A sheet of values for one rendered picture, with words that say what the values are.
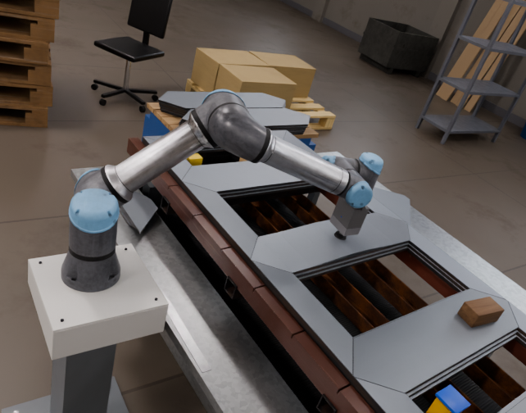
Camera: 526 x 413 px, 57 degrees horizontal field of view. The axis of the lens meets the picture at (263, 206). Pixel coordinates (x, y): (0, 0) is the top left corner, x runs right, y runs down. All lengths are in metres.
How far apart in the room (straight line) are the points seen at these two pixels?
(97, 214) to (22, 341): 1.13
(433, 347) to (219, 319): 0.60
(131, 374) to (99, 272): 0.91
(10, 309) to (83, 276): 1.11
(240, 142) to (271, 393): 0.65
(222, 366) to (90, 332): 0.35
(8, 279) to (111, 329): 1.29
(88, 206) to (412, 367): 0.90
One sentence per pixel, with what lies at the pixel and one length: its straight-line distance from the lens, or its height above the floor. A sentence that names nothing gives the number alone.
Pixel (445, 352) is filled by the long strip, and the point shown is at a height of 0.85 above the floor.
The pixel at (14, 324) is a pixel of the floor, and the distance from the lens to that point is 2.35.
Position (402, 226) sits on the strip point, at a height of 0.85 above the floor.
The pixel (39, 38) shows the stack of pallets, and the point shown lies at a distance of 3.68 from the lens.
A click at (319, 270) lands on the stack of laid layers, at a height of 0.83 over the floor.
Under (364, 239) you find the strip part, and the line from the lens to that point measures 1.71.
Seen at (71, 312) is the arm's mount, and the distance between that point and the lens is 1.30.
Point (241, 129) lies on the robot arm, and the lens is 1.20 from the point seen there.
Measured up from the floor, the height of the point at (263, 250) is 0.85.
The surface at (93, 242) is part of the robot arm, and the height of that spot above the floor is 0.92.
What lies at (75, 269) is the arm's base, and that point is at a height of 0.82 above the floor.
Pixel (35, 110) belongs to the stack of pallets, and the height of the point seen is 0.13.
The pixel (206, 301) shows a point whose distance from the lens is 1.51.
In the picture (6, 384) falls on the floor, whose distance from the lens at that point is 2.16.
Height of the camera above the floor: 1.71
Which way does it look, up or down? 30 degrees down
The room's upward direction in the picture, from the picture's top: 17 degrees clockwise
